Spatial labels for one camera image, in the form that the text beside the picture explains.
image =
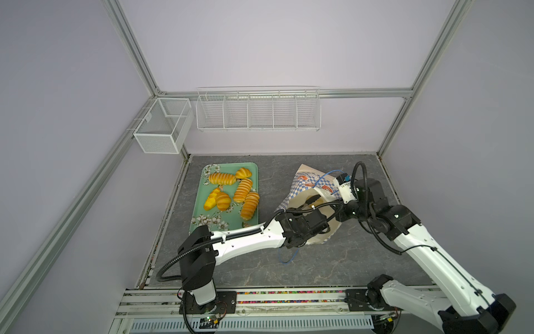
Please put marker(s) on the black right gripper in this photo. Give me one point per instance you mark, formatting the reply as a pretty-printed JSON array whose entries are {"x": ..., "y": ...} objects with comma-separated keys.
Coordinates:
[{"x": 340, "y": 216}]

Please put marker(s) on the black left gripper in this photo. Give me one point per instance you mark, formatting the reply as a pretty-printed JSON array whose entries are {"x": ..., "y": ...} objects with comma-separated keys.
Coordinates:
[{"x": 295, "y": 212}]

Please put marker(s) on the checkered paper bag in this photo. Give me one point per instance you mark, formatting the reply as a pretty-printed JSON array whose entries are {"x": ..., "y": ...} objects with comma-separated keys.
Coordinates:
[{"x": 310, "y": 188}]

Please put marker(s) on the ridged fake bread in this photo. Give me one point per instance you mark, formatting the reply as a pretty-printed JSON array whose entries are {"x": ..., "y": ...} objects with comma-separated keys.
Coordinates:
[
  {"x": 249, "y": 206},
  {"x": 243, "y": 189}
]

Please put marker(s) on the round fake bread roll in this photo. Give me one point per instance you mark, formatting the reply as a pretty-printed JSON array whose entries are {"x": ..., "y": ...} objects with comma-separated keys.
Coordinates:
[{"x": 223, "y": 201}]

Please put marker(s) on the oval fake bread roll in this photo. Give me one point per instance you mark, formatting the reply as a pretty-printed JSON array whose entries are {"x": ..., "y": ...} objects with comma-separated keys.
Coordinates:
[{"x": 210, "y": 203}]

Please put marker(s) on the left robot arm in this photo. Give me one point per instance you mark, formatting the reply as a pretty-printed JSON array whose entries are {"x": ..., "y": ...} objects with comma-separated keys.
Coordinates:
[{"x": 203, "y": 249}]

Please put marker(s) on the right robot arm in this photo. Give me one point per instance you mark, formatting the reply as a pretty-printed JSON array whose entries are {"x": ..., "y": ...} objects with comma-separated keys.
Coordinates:
[{"x": 467, "y": 306}]

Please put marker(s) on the green floral tray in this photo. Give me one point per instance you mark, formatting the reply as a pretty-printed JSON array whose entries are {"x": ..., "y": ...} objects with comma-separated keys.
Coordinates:
[{"x": 215, "y": 220}]

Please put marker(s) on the small white mesh basket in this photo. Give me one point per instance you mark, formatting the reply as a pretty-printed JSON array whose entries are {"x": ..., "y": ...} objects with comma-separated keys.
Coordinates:
[{"x": 165, "y": 125}]

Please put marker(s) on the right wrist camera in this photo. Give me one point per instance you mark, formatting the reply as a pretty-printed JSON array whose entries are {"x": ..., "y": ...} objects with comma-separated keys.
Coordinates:
[{"x": 342, "y": 183}]

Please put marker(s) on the long white wire basket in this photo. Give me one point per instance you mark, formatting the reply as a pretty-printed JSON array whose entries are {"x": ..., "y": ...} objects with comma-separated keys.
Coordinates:
[{"x": 258, "y": 108}]

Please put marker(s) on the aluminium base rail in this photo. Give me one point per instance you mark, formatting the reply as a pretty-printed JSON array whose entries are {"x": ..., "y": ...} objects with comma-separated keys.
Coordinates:
[{"x": 262, "y": 310}]

